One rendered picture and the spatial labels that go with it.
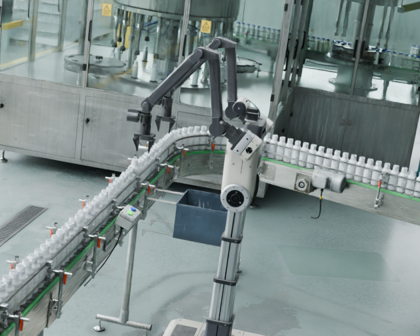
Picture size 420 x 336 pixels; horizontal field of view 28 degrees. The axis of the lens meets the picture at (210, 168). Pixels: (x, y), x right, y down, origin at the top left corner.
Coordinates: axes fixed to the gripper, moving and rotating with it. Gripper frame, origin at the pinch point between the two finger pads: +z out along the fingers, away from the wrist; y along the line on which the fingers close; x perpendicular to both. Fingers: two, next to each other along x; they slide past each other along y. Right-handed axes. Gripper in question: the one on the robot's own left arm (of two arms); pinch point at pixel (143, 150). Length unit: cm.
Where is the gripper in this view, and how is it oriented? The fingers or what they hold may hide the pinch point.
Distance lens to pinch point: 434.9
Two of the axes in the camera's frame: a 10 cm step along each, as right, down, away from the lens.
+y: 9.7, 1.7, -1.7
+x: 2.1, -2.6, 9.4
